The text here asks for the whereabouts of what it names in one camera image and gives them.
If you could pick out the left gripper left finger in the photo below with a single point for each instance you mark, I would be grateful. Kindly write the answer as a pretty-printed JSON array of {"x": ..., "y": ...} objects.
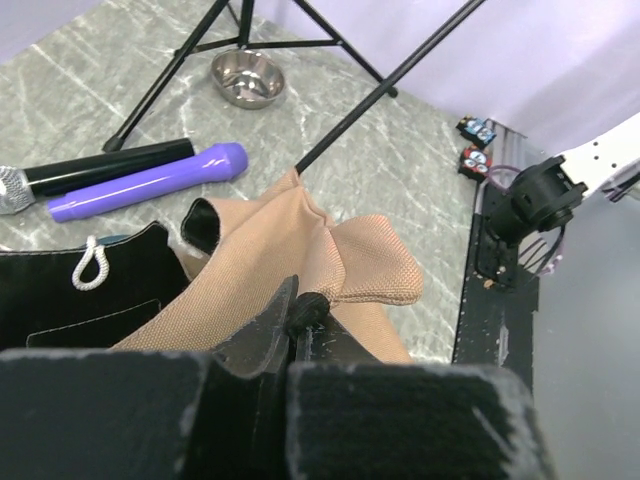
[{"x": 97, "y": 414}]

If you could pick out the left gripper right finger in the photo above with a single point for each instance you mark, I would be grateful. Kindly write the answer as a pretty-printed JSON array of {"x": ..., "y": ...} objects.
[{"x": 351, "y": 417}]

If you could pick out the tan fabric pet tent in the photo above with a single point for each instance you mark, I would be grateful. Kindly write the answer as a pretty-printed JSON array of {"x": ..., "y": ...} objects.
[{"x": 138, "y": 293}]

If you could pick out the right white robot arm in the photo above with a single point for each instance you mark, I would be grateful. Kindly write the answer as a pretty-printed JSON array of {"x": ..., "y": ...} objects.
[{"x": 542, "y": 197}]

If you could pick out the purple pet brush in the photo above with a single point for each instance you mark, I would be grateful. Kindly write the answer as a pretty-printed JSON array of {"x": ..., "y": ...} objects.
[{"x": 219, "y": 163}]

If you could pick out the steel pet bowl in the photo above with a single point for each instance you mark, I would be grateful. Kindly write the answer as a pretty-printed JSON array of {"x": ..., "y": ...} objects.
[{"x": 247, "y": 79}]

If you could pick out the black silver microphone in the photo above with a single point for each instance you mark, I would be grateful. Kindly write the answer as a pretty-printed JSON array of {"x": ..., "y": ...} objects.
[{"x": 21, "y": 188}]

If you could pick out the black tripod stand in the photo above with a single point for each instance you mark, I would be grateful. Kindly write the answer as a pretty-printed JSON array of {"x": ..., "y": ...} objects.
[{"x": 243, "y": 20}]

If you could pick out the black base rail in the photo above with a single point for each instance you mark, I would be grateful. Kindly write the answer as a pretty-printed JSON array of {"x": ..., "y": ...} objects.
[{"x": 495, "y": 321}]

